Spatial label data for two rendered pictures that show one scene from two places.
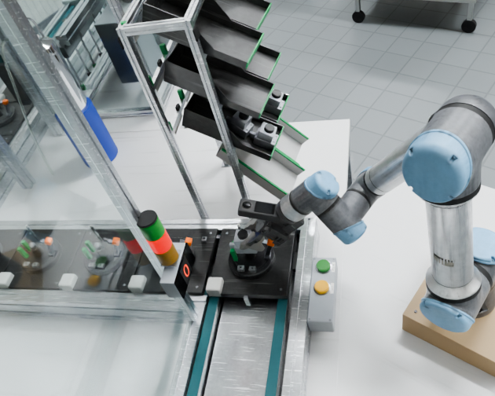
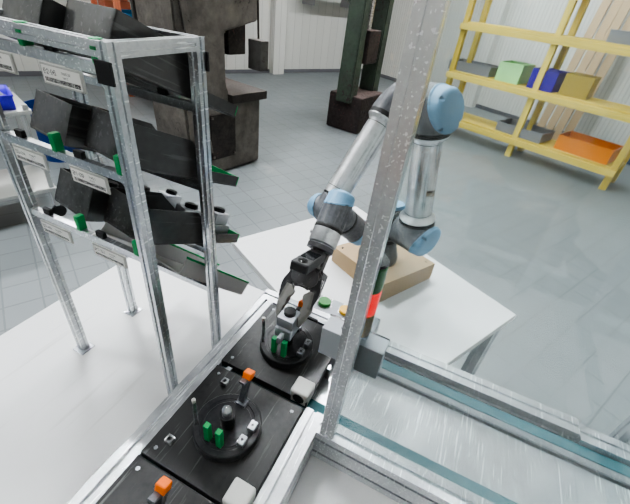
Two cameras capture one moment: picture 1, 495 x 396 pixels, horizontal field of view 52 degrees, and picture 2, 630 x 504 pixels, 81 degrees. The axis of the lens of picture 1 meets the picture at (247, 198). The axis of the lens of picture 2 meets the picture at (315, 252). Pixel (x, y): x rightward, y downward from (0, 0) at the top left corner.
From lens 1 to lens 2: 1.22 m
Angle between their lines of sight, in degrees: 66
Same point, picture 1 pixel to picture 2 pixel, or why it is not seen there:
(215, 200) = (133, 379)
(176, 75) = (149, 150)
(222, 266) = (278, 375)
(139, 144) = not seen: outside the picture
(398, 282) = (340, 288)
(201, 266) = (264, 398)
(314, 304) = not seen: hidden behind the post
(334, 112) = (5, 321)
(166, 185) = (27, 436)
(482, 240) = not seen: hidden behind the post
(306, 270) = (321, 315)
